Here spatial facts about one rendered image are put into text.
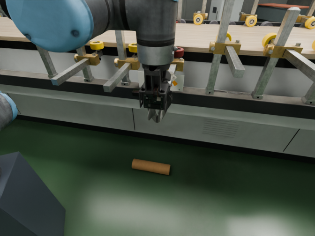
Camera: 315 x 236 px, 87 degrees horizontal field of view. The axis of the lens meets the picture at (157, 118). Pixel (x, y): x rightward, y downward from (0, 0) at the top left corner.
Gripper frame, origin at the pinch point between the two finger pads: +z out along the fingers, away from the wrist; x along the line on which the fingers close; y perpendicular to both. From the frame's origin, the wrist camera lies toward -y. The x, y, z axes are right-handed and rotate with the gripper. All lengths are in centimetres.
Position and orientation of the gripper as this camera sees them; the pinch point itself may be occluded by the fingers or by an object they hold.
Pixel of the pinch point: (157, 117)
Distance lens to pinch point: 55.8
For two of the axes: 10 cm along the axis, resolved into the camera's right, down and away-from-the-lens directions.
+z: 0.0, 7.8, 6.2
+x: 9.8, 1.3, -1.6
